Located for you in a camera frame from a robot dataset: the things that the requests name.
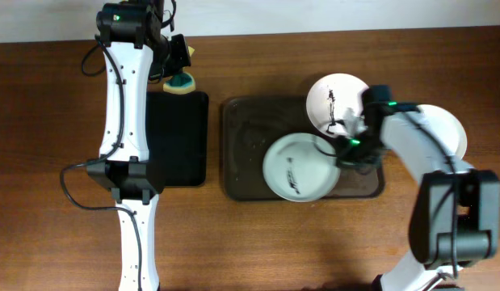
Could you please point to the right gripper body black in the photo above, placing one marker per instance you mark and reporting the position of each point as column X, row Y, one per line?
column 350, row 151

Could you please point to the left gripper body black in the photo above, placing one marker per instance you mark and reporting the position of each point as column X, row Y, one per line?
column 178, row 56

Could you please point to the green yellow sponge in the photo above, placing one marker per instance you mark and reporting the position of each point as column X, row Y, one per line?
column 180, row 84

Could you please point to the white plate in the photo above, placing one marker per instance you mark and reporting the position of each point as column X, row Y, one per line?
column 300, row 167
column 328, row 99
column 447, row 128

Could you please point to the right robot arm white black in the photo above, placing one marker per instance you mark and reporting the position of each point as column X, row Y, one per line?
column 456, row 217

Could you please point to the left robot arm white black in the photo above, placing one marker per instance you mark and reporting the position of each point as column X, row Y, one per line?
column 135, row 53

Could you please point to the black plastic tray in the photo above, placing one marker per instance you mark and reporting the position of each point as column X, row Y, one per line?
column 177, row 135

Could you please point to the brown serving tray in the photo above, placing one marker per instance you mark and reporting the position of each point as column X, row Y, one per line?
column 252, row 124

